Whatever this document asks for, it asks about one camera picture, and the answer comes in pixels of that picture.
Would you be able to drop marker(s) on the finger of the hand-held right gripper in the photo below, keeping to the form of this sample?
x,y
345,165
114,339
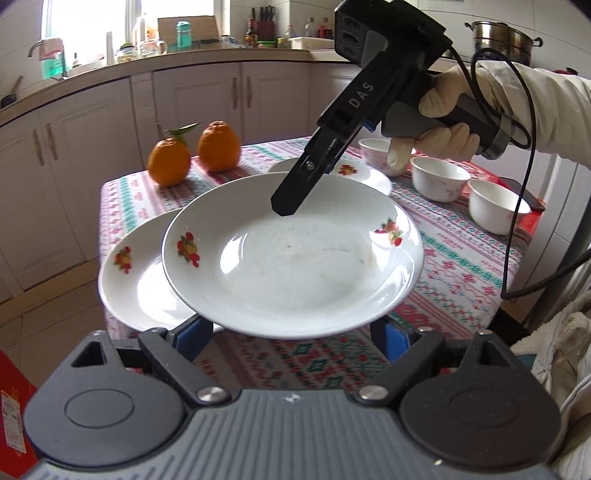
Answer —
x,y
341,152
295,189

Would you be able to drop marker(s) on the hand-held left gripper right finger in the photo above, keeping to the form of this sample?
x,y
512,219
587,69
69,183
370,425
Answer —
x,y
392,341

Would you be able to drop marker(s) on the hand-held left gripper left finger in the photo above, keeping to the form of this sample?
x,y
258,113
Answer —
x,y
191,337

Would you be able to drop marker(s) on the white fruit print plate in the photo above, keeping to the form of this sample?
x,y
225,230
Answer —
x,y
286,267
134,286
364,177

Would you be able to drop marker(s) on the white floral bowl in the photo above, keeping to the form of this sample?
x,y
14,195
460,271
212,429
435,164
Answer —
x,y
376,154
438,182
494,207

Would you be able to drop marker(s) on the person's right forearm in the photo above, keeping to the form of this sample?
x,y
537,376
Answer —
x,y
554,106

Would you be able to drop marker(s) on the person's right hand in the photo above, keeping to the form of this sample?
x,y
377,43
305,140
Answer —
x,y
443,99

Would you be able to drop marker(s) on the white rectangular container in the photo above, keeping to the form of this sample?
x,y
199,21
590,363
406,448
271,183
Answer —
x,y
311,43

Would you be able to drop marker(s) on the orange without leaf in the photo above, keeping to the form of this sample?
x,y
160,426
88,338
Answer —
x,y
219,147

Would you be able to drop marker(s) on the patterned red green tablecloth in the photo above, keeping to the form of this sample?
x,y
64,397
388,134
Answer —
x,y
461,277

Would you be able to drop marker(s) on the steel cooking pot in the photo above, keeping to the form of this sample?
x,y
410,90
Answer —
x,y
503,44

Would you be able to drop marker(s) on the knife block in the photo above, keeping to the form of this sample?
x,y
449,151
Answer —
x,y
266,27

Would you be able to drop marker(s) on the orange with green leaf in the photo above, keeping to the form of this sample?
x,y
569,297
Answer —
x,y
168,161

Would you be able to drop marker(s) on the white kitchen cabinets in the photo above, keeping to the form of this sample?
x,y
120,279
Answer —
x,y
194,106

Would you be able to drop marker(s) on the red gift box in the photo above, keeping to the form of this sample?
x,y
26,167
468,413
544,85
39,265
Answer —
x,y
482,170

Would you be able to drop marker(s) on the dark sauce bottle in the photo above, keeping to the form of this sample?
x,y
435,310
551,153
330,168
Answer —
x,y
251,37

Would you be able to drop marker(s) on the white jacket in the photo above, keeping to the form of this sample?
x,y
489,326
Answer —
x,y
568,369

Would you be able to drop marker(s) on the brown cardboard box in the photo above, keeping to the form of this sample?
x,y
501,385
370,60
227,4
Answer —
x,y
203,27

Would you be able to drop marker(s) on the teal jar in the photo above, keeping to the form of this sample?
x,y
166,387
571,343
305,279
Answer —
x,y
184,34

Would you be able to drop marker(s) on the red cardboard box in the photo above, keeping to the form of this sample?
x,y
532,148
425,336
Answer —
x,y
14,406

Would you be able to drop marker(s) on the black phone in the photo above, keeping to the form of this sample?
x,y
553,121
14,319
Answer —
x,y
531,198

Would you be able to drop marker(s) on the kitchen countertop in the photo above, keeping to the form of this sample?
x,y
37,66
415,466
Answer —
x,y
138,64

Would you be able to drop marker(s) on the glass pitcher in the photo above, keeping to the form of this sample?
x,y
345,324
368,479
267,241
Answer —
x,y
152,47

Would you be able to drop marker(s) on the glass jar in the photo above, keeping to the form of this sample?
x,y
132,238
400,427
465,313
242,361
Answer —
x,y
127,54

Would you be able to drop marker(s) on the window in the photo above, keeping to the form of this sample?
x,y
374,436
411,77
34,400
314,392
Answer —
x,y
92,18

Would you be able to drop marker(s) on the metal faucet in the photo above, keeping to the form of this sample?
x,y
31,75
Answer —
x,y
36,46

